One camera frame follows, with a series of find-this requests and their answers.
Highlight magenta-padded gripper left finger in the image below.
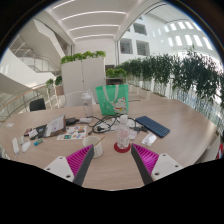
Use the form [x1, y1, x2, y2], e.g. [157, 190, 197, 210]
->
[43, 144, 95, 187]

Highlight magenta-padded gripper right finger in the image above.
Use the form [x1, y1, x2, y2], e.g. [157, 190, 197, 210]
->
[130, 143, 184, 186]

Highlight clear water bottle white cap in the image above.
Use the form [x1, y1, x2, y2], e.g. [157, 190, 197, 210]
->
[116, 114, 131, 150]

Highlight white plastic packet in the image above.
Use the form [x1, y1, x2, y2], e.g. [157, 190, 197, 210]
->
[128, 128, 138, 140]
[141, 133, 158, 148]

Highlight colourful sticker sheet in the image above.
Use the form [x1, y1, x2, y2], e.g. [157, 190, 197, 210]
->
[56, 125, 88, 141]

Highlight white computer mouse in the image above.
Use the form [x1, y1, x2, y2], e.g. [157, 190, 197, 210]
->
[21, 141, 32, 154]

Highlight black notebook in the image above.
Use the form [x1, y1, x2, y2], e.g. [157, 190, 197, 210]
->
[34, 123, 49, 139]

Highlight printed booklet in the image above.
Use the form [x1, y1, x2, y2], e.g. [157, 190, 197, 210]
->
[44, 113, 67, 138]

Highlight white grid-pattern mug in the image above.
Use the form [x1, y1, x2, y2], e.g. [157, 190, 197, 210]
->
[82, 135, 104, 159]

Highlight white card box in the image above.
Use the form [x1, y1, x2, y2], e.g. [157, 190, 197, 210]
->
[28, 128, 39, 140]

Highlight black power brick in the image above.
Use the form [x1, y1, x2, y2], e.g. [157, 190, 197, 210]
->
[65, 116, 80, 126]

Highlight gold stirring stick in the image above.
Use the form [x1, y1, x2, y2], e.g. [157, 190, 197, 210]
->
[94, 135, 106, 147]

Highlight white power strip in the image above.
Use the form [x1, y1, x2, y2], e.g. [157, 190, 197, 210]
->
[11, 136, 20, 155]

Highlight flat round red coaster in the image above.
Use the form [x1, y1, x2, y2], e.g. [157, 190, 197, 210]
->
[113, 142, 132, 154]

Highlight black chair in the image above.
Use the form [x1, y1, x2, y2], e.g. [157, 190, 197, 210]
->
[29, 97, 47, 112]

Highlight tall clear sports bottle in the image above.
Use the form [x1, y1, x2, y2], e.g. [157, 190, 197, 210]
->
[80, 89, 94, 118]

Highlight white chair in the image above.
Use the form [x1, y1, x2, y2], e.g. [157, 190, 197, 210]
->
[64, 90, 88, 108]

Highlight white shelf with potted plants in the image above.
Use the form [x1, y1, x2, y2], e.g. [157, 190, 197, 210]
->
[45, 75, 64, 108]

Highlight green tote bag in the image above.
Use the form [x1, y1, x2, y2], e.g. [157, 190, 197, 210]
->
[95, 83, 130, 117]

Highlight white cabinet with plants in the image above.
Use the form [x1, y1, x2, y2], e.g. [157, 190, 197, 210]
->
[60, 50, 107, 107]

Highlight row of green hedge plants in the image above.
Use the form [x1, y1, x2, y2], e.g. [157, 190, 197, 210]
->
[116, 48, 224, 111]

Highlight low planter with green plants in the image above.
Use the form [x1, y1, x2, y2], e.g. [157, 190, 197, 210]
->
[105, 67, 128, 86]

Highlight ceiling light strips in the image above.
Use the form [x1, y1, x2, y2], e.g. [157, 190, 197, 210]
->
[51, 0, 128, 41]

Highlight tangled black cables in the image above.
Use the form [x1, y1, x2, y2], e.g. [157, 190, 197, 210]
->
[87, 113, 148, 135]

